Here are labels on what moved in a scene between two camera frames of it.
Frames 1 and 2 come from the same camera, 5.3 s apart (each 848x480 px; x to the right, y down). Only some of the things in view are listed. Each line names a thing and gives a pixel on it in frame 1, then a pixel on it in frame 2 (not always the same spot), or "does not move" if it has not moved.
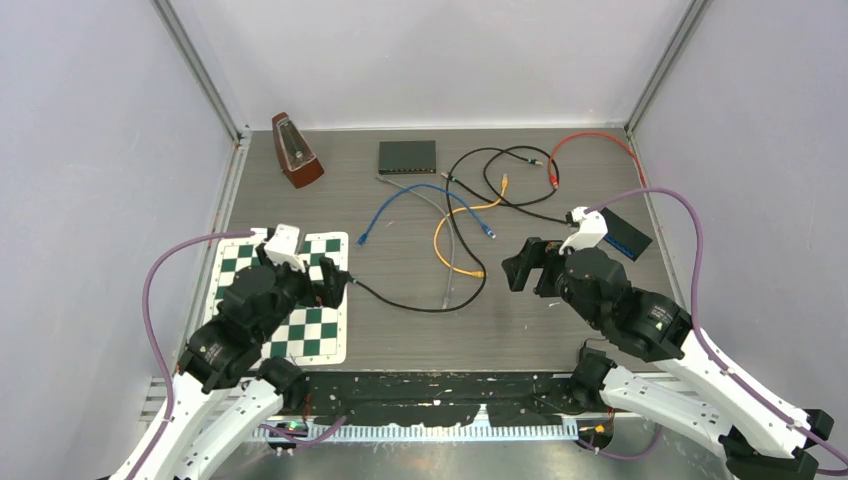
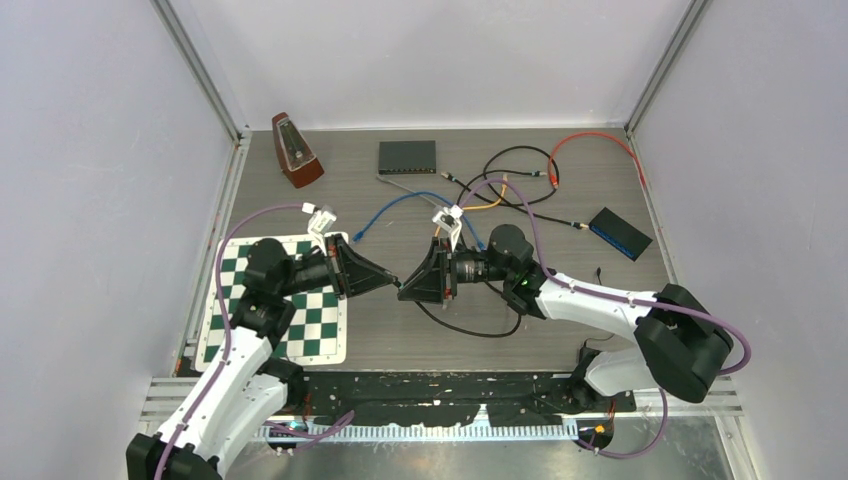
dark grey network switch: [407, 157] does not move
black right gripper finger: [518, 268] to [428, 288]
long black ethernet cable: [452, 217] to [491, 200]
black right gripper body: [546, 282] to [449, 264]
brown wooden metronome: [299, 164] does not move
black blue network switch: [624, 237] does not move
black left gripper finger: [334, 281] to [361, 264]
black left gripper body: [298, 287] to [337, 266]
